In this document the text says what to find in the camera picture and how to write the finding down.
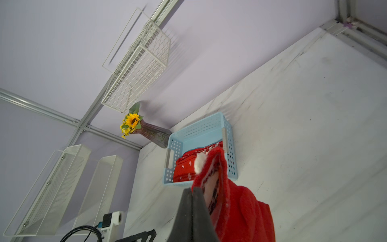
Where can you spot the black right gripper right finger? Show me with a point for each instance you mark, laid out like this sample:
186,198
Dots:
202,227

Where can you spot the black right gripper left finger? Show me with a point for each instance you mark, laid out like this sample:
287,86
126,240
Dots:
182,227

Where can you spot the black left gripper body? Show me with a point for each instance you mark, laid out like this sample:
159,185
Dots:
141,237

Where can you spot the red snowflake sock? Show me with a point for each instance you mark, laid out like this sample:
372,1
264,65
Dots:
188,166

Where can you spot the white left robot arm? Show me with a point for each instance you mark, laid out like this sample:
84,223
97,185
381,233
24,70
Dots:
107,230

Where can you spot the white mesh lower shelf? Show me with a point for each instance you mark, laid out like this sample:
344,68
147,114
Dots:
99,196

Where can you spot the white mesh shelf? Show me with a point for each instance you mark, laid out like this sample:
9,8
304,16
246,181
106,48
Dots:
43,209
99,196

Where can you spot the dark glass vase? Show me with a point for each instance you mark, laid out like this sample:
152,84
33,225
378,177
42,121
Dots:
158,135

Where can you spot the light blue plastic basket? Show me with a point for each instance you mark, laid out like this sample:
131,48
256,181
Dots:
208,131

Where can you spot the white mesh upper shelf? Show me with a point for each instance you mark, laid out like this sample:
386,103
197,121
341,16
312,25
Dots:
43,209

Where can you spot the yellow sunflower bouquet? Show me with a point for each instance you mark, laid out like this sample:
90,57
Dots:
132,121

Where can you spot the white wire wall basket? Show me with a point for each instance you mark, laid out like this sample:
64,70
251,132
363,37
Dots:
138,58

